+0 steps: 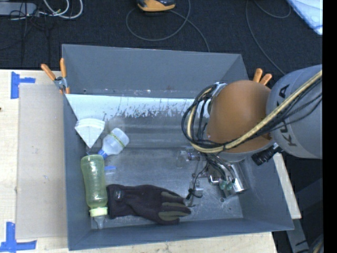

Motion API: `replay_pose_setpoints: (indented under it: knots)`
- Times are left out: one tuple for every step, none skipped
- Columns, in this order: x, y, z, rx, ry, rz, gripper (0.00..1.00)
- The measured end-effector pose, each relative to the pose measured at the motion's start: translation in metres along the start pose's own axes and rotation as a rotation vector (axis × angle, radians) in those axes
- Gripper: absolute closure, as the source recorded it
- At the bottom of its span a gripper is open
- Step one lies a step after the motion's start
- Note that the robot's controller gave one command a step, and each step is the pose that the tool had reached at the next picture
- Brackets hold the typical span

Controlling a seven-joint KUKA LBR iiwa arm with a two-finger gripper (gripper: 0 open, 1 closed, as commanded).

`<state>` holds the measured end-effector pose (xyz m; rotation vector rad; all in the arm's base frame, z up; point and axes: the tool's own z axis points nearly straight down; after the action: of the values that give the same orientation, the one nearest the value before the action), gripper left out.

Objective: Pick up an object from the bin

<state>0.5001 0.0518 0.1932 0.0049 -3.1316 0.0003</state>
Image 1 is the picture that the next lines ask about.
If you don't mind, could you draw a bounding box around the yellow-green baby bottle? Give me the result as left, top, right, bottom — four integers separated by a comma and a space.
80, 154, 110, 230

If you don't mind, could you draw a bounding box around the dark brown glove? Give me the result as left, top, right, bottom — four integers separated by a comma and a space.
105, 183, 192, 226

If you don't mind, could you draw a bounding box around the grey metal bin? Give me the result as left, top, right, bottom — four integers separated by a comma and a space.
61, 44, 295, 250

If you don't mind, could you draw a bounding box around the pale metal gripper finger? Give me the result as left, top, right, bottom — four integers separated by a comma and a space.
187, 183, 204, 207
176, 148, 202, 168

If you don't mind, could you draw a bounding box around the white folded paper cone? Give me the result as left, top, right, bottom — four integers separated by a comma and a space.
74, 118, 106, 149

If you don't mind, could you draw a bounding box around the clear plastic bottle blue cap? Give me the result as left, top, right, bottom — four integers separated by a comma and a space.
97, 127, 131, 159

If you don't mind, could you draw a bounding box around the black cylinder on white bracket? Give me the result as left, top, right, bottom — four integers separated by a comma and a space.
251, 142, 280, 167

